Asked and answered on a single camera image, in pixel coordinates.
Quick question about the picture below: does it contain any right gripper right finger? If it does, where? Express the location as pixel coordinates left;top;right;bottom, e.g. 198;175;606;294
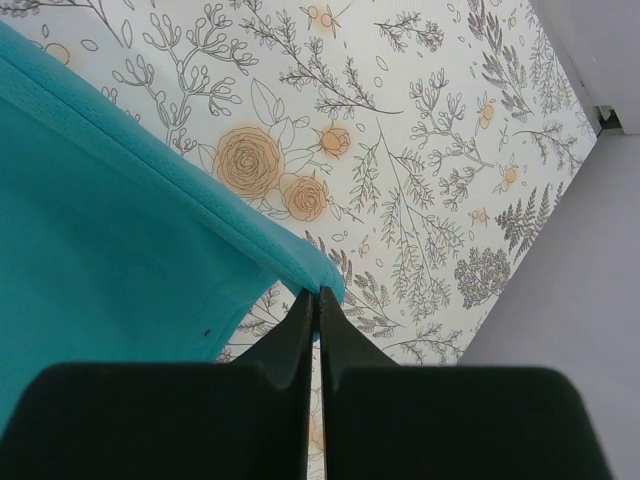
318;289;611;479

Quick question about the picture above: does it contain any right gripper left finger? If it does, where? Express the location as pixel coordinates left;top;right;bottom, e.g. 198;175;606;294
1;291;315;479

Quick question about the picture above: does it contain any teal t shirt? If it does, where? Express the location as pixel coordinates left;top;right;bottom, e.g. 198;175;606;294
1;26;345;421

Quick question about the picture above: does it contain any floral table mat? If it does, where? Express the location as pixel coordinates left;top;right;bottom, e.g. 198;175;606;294
1;1;596;479

